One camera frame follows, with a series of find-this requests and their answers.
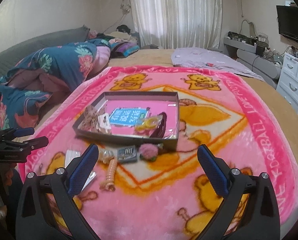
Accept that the bag of yellow hair ties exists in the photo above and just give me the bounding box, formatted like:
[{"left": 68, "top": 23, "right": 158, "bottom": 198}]
[{"left": 134, "top": 112, "right": 167, "bottom": 138}]

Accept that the white hair claw clip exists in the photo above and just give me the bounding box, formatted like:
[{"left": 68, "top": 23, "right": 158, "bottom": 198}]
[{"left": 96, "top": 113, "right": 112, "bottom": 134}]

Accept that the white card of earrings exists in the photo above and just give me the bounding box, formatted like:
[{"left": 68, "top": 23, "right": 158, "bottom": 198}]
[{"left": 64, "top": 150, "right": 96, "bottom": 190}]

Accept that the pink teddy bear blanket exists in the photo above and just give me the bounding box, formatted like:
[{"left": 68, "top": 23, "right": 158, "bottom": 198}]
[{"left": 19, "top": 66, "right": 298, "bottom": 239}]

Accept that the beige spiral hair tie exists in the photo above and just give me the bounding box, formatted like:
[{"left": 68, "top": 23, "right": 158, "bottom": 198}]
[{"left": 99, "top": 159, "right": 119, "bottom": 192}]

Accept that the white sheer curtain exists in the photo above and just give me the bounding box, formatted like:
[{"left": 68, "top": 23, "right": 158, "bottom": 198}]
[{"left": 130, "top": 0, "right": 223, "bottom": 49}]

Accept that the lavender bed sheet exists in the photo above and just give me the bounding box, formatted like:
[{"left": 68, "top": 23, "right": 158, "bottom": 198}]
[{"left": 171, "top": 47, "right": 264, "bottom": 81}]

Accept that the grey padded headboard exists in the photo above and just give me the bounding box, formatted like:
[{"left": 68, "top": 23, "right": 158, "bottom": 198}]
[{"left": 0, "top": 25, "right": 90, "bottom": 77}]

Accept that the blue floral quilt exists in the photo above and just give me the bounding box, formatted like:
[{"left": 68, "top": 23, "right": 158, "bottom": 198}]
[{"left": 0, "top": 38, "right": 111, "bottom": 130}]

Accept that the purple striped pillow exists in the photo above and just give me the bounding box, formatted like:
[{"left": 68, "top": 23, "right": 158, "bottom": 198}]
[{"left": 110, "top": 41, "right": 140, "bottom": 58}]

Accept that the cream pearl hair claw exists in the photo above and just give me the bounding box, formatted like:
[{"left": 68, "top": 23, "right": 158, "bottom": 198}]
[{"left": 99, "top": 149, "right": 114, "bottom": 165}]

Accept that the grey curved bed footboard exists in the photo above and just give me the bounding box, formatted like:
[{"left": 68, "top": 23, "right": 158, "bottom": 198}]
[{"left": 224, "top": 37, "right": 281, "bottom": 89}]

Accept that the sheer red-dotted ribbon bow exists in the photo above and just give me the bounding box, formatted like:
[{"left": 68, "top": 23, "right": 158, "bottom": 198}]
[{"left": 78, "top": 105, "right": 105, "bottom": 132}]

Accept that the blue card of hairpins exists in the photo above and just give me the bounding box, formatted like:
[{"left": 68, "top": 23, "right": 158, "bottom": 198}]
[{"left": 117, "top": 146, "right": 138, "bottom": 164}]

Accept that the grey cardboard box tray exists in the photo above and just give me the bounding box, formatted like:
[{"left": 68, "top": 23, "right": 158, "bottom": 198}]
[{"left": 73, "top": 91, "right": 179, "bottom": 150}]

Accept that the black flat television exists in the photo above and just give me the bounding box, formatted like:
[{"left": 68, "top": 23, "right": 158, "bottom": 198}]
[{"left": 276, "top": 5, "right": 298, "bottom": 43}]

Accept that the white drawer cabinet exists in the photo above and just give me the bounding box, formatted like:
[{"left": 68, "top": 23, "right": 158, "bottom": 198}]
[{"left": 276, "top": 53, "right": 298, "bottom": 113}]

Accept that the pink fuzzy pompom hair tie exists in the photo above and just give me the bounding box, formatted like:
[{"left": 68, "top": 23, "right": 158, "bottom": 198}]
[{"left": 138, "top": 143, "right": 160, "bottom": 162}]

